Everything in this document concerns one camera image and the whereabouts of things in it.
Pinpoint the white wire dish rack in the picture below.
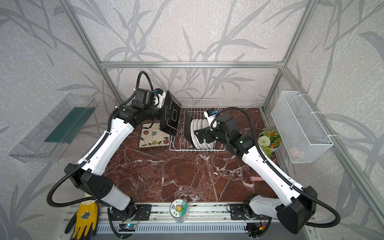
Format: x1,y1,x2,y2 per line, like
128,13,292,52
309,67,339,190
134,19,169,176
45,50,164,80
169,98,225,152

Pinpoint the white round plate rightmost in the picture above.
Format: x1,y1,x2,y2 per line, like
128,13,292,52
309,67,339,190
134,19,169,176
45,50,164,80
206,118,216,150

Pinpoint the white round plate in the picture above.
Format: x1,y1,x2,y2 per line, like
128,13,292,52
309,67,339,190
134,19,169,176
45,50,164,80
191,119,202,150
202,119,211,150
206,118,216,150
194,119,205,150

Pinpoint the black square plate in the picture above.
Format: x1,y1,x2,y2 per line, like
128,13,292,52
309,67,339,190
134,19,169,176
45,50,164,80
183,110,195,148
160,91,182,136

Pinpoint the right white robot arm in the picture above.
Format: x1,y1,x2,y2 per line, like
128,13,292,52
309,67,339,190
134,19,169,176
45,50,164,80
191,109,316,234

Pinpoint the green circuit board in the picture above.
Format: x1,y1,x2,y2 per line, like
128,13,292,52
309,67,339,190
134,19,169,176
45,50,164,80
119,223,138,232

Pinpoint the white round plate leftmost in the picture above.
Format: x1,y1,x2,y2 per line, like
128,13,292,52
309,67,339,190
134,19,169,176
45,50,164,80
191,119,202,150

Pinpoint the yellow black work glove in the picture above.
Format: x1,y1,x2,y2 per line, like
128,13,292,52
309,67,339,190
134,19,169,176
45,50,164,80
65,201,98,240

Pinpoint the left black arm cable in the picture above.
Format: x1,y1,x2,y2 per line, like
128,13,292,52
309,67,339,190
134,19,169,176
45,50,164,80
46,70,154,208

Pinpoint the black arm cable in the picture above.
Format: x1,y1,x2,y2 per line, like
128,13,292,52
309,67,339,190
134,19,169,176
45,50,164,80
211,107,341,229
46,70,154,208

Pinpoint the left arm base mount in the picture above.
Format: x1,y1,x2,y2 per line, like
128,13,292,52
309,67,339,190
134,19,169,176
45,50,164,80
110,204,152,221

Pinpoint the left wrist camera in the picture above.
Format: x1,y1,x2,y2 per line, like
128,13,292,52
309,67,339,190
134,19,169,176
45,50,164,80
154,89,166,108

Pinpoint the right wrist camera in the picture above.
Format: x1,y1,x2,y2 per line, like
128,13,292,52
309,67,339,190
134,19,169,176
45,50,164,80
204,108,217,130

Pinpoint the floral square plate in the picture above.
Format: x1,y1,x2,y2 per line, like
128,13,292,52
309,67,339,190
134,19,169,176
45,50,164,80
139,123,170,148

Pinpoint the round green labelled can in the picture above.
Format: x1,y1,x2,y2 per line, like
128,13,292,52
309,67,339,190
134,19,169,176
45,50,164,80
170,199,188,223

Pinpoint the green mat in shelf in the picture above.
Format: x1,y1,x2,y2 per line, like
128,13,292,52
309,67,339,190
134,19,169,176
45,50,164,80
44,106,97,144

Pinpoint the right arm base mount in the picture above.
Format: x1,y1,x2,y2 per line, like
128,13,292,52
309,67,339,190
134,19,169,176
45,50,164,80
226,204,257,221

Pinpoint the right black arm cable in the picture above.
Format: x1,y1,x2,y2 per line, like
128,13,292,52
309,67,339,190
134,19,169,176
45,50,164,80
211,107,341,229

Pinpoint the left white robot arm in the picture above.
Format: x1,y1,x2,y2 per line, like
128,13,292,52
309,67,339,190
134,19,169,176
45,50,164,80
63,89,178,211

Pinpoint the pink item in basket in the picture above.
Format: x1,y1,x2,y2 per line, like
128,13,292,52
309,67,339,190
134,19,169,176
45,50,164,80
288,147,303,158

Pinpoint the white ribbed flower pot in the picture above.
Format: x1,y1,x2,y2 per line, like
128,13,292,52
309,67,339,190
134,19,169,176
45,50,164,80
258,127,283,158

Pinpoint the aluminium frame rail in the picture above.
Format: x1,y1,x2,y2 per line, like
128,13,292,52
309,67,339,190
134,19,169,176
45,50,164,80
58,0,384,223

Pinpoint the purple pink spoon toy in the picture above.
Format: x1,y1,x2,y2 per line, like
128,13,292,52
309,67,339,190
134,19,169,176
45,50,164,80
250,177,264,182

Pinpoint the clear plastic wall shelf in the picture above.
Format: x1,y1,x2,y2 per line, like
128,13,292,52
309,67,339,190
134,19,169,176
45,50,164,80
9,94,98,163

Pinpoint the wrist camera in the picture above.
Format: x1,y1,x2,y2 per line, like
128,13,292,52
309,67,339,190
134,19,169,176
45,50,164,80
204,108,217,130
154,89,166,108

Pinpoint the white mesh wall basket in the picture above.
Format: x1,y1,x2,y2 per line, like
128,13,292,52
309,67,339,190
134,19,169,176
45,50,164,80
271,91,334,164

